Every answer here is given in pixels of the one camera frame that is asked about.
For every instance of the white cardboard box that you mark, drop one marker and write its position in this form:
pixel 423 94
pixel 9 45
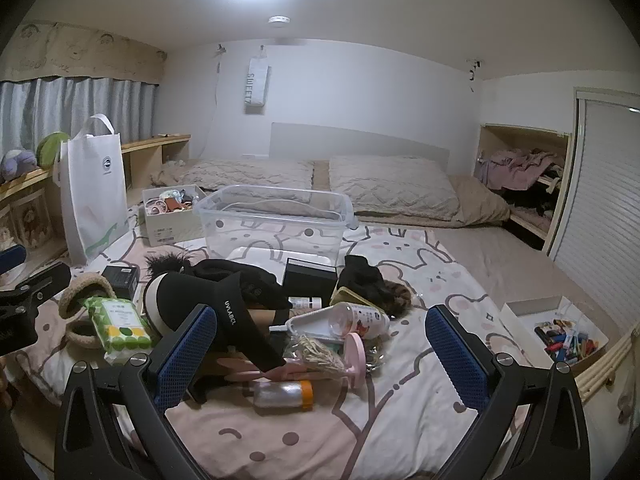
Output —
pixel 165 230

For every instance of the white hanging sweet sign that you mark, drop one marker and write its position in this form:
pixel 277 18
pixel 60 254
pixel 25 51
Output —
pixel 256 85

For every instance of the wooden closet alcove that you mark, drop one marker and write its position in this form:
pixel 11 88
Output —
pixel 560 220

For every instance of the clear bottle with orange cap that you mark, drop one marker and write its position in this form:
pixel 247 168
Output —
pixel 280 395

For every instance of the green plush toy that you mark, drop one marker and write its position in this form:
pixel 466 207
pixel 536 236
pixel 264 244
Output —
pixel 50 147

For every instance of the clear bottle with fruit label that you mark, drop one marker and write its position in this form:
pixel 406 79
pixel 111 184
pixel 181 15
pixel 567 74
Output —
pixel 365 320

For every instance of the beige quilted pillow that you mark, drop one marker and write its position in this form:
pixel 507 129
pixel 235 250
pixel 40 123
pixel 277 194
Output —
pixel 395 185
pixel 240 177

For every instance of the pile of colourful small items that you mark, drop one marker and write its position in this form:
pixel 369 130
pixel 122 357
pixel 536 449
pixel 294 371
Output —
pixel 565 340

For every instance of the black visor cap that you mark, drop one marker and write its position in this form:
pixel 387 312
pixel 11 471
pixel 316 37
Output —
pixel 230 300

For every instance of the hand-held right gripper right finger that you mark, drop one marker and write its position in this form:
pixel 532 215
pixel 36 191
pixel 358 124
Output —
pixel 452 355

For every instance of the pile of hair accessories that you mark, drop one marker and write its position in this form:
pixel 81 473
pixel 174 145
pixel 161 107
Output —
pixel 170 200

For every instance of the grey curtain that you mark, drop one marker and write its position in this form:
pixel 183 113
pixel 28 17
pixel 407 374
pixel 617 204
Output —
pixel 75 105

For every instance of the purple plush toy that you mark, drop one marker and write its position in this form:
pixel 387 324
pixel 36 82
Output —
pixel 17 162

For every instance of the leopard print scrunchie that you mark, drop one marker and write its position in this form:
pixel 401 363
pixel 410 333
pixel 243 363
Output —
pixel 397 300

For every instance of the beige printed curtain valance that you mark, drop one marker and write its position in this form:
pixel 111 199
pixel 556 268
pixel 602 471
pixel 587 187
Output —
pixel 75 52

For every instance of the small white bottle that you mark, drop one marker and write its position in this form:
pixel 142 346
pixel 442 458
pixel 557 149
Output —
pixel 305 303

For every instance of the green wet wipes pack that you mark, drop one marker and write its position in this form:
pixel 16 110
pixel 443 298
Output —
pixel 117 325

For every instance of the bed with beige sheet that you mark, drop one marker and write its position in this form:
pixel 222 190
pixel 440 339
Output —
pixel 525 260

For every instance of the white open box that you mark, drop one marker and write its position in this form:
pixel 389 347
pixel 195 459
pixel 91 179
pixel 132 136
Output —
pixel 525 310

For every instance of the white tote bag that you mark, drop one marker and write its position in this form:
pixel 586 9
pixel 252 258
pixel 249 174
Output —
pixel 92 195

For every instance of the bunny printed blanket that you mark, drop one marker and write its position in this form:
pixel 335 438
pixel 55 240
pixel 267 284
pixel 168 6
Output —
pixel 425 270

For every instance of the clear plastic storage bin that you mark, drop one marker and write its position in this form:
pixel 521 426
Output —
pixel 215 230

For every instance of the pink bunny stand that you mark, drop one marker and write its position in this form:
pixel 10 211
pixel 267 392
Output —
pixel 355 355

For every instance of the yellow case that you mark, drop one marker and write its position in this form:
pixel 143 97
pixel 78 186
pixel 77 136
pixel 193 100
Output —
pixel 345 294

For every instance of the white shutter door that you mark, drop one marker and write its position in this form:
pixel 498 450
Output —
pixel 600 200

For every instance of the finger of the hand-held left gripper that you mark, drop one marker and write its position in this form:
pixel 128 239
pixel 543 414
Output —
pixel 35 285
pixel 10 257

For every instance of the black feather headband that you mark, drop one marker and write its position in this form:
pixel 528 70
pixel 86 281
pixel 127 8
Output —
pixel 167 262

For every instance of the pile of clothes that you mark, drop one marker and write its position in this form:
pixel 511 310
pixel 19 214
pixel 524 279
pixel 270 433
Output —
pixel 510 167

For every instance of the white headboard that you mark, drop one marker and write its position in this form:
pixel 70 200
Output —
pixel 350 142

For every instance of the beige duvet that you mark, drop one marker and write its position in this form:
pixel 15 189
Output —
pixel 480 200

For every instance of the small black box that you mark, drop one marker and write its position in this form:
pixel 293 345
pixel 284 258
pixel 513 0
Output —
pixel 120 277

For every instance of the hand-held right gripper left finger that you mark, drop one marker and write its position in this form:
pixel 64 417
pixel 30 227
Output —
pixel 187 355

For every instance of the wooden shelf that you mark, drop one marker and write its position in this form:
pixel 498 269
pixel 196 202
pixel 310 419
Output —
pixel 145 147

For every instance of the black gloves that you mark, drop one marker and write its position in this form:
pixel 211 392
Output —
pixel 362 272

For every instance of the white smoke detector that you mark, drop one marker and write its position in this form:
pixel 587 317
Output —
pixel 279 20

